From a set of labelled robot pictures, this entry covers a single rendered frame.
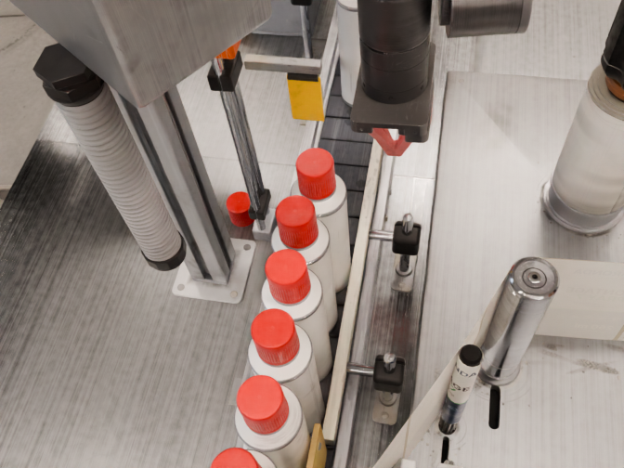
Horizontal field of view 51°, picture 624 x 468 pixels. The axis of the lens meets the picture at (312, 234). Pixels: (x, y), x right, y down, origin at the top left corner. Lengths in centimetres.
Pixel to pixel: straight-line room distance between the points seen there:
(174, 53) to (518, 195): 55
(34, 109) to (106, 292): 159
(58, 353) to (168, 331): 13
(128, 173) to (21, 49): 220
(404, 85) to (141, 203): 24
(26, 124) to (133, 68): 202
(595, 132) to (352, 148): 30
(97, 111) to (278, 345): 20
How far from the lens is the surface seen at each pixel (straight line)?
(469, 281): 73
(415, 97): 57
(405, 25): 51
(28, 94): 244
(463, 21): 51
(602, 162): 70
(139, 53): 32
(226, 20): 35
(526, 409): 69
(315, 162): 56
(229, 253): 79
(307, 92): 59
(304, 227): 53
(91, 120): 40
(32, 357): 84
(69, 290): 86
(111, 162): 42
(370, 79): 56
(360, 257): 70
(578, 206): 76
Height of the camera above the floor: 152
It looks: 57 degrees down
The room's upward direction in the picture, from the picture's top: 9 degrees counter-clockwise
